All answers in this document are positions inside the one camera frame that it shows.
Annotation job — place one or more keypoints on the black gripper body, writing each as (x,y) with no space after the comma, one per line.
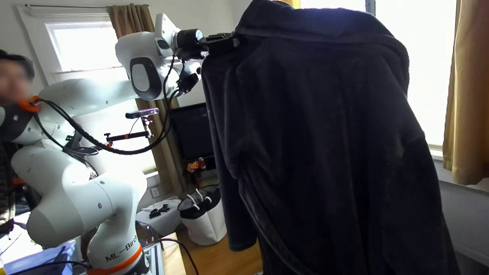
(219,43)

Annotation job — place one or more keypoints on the dark robe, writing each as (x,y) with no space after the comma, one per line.
(330,153)

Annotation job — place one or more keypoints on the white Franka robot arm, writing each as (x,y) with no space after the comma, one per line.
(77,193)

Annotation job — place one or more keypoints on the black tv screen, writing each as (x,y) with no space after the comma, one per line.
(191,132)

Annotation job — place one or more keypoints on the tan curtain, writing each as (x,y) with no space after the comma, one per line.
(127,17)
(468,101)

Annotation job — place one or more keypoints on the small orange object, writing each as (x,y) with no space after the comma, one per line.
(196,165)

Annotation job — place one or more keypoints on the small bright window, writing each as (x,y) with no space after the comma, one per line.
(81,46)

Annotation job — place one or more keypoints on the small black object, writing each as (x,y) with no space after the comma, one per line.
(159,210)

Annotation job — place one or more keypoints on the white fabric bag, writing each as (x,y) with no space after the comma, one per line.
(204,227)

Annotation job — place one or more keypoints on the white box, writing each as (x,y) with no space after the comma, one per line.
(162,223)

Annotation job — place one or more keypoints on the person with blurred face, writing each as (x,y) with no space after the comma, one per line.
(16,81)

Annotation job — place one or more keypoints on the bright window with blind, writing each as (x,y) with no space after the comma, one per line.
(433,77)

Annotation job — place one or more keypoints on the blue cloth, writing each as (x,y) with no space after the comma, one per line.
(40,257)

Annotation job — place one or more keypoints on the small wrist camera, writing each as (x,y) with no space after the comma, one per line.
(190,40)

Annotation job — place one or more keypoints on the small stereo camera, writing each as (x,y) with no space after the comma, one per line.
(142,113)

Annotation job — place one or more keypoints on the black red camera mount rod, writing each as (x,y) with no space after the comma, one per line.
(127,136)

